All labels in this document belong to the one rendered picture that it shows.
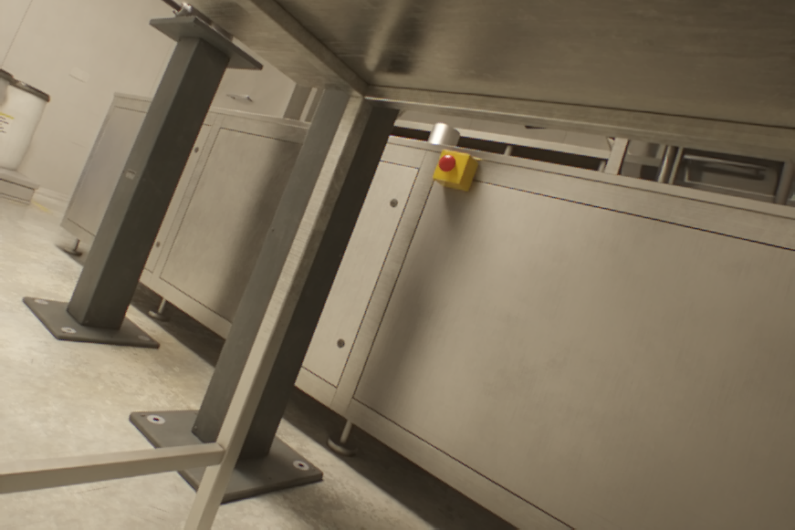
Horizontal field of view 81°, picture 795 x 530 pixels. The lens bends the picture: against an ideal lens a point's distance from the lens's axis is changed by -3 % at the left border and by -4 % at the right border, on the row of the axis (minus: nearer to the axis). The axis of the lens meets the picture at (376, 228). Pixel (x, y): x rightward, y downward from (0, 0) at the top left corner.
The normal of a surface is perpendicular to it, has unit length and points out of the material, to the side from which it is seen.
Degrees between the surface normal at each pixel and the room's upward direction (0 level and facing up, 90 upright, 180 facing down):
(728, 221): 90
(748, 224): 90
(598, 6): 180
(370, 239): 90
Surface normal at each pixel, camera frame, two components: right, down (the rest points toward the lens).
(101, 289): 0.77, 0.25
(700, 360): -0.54, -0.26
